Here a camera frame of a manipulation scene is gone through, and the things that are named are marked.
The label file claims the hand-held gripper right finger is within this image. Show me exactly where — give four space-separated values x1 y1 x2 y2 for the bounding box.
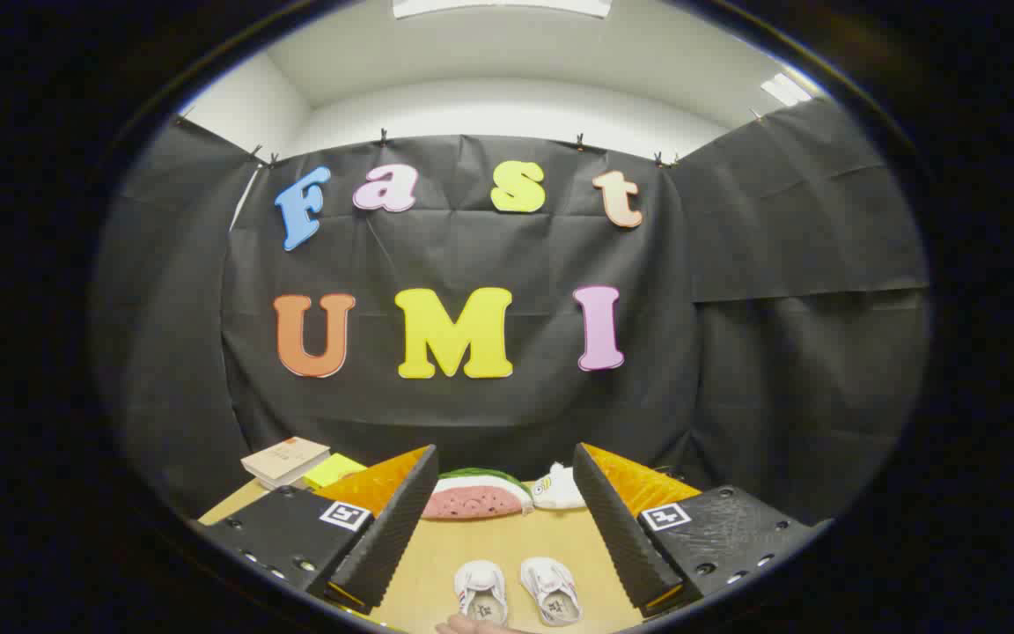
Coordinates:
572 442 830 618

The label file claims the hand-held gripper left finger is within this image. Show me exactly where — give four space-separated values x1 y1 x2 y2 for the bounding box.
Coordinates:
199 445 439 615

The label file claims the white canvas shoe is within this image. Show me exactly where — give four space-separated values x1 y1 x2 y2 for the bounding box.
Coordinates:
454 560 509 626
520 557 583 627

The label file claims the ceiling light panel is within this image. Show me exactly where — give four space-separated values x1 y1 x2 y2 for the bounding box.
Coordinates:
760 72 814 107
393 0 612 20

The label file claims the white duck plush toy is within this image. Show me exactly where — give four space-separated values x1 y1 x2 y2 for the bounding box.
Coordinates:
529 462 587 510

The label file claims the watermelon slice plush toy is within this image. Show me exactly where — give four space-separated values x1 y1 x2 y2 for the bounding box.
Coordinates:
422 468 534 520

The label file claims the yellow book with red circle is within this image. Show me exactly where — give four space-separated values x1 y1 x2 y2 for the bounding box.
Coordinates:
303 453 369 490

